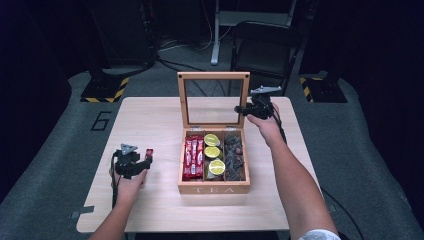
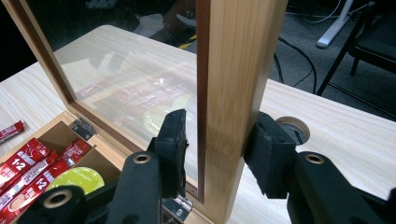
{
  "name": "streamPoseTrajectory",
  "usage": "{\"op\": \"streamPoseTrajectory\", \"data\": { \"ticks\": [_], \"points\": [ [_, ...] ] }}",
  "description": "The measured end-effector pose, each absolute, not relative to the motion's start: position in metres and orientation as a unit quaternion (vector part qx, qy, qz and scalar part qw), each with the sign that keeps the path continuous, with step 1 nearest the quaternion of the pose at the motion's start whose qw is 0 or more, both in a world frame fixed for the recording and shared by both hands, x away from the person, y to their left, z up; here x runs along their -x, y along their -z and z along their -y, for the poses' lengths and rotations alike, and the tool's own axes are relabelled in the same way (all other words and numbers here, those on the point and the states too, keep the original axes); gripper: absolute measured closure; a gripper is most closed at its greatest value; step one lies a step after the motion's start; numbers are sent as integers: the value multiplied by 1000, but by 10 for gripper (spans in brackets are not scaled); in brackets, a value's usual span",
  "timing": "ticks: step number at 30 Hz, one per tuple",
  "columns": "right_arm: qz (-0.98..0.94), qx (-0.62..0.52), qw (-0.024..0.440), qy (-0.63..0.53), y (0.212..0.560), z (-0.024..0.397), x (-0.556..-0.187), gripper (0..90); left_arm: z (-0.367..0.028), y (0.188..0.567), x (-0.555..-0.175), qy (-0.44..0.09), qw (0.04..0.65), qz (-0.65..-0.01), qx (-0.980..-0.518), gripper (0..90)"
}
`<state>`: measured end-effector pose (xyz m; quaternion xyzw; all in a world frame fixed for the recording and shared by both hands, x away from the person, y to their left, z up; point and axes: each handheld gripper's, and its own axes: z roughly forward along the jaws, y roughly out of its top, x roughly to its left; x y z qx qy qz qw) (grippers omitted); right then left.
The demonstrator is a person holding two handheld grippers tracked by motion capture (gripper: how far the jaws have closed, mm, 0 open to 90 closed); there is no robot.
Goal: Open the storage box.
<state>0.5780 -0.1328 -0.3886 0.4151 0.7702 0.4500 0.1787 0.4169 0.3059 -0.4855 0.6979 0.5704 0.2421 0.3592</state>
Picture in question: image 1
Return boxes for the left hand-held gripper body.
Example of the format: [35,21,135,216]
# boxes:
[113,142,148,180]

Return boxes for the white desk frame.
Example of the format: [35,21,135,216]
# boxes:
[210,0,298,66]

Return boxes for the person's left hand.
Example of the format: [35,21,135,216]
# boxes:
[108,167,149,207]

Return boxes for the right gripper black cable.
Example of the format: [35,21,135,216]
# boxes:
[270,99,367,240]

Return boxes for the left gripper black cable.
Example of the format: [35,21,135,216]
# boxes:
[110,149,122,210]

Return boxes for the wooden tea box with glass lid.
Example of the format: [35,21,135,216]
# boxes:
[176,70,252,196]

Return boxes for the black base with hazard stripes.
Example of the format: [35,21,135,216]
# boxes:
[298,75,348,104]
[80,75,130,104]

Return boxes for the grey tape piece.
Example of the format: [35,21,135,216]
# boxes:
[70,205,96,220]

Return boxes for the pile of dark tea bags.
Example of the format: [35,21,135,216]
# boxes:
[223,132,244,182]

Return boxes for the person's right hand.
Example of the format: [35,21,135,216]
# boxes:
[245,102,285,148]

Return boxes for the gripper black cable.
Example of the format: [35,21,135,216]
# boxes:
[110,149,122,210]
[270,99,367,240]

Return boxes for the white floor cables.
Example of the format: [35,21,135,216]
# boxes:
[157,26,234,53]

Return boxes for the black folding chair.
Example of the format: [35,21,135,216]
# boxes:
[229,20,303,98]

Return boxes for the black floor cable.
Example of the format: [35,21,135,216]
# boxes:
[155,55,228,98]

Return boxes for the black equipment cabinet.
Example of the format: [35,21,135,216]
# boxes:
[84,0,157,68]

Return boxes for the green-lidded capsule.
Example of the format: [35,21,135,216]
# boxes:
[203,133,221,148]
[203,145,223,160]
[206,158,227,181]

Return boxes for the white shirt sleeve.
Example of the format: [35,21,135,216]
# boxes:
[297,228,343,240]

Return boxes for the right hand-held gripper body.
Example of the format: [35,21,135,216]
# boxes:
[245,85,283,121]

